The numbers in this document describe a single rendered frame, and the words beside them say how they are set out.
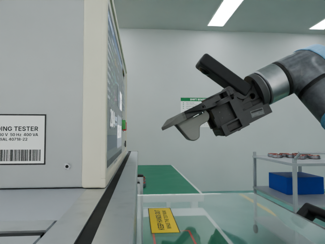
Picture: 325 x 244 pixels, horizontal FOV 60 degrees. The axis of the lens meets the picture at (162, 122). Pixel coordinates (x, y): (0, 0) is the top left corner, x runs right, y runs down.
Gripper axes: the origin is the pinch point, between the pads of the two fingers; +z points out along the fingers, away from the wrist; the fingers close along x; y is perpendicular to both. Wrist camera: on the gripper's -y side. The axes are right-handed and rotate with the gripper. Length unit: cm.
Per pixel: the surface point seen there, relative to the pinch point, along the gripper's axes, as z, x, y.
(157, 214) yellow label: 7.9, -19.7, 9.6
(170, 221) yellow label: 6.9, -22.9, 10.1
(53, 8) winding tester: 7.9, -28.6, -14.2
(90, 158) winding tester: 10.7, -28.9, -0.3
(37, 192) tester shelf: 15.6, -30.2, 0.4
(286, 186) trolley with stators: -106, 223, 113
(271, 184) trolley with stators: -104, 256, 116
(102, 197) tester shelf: 10.6, -31.8, 3.0
